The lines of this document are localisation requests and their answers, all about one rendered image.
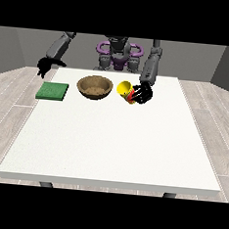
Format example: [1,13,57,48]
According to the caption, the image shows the green square pad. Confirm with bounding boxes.
[34,80,70,103]

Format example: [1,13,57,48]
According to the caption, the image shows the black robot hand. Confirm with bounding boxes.
[35,56,69,81]
[130,80,155,106]

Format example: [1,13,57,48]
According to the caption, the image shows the dark table leg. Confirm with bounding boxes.
[162,192,177,200]
[38,181,55,189]

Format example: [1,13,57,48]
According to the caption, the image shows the brown wooden bowl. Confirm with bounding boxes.
[74,73,115,103]

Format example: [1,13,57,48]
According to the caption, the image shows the yellow cup with melon print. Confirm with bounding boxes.
[114,79,139,106]

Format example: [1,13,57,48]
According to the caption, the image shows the grey robot trunk purple rings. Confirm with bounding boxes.
[93,34,146,75]

